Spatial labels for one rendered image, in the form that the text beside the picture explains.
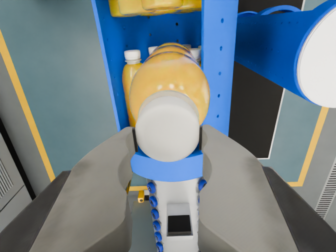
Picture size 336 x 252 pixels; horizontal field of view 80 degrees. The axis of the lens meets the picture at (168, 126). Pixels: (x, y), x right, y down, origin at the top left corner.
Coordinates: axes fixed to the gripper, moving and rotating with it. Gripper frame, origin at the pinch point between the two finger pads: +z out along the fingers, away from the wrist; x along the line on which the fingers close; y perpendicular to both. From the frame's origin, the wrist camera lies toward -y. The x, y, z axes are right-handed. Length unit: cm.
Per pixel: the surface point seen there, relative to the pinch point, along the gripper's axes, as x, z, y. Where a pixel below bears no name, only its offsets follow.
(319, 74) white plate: 38, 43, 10
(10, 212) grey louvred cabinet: -146, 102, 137
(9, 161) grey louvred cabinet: -146, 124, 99
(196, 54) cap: 5.0, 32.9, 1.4
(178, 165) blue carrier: 0.5, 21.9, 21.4
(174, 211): -2, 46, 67
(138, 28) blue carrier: -8.9, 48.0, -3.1
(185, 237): 2, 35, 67
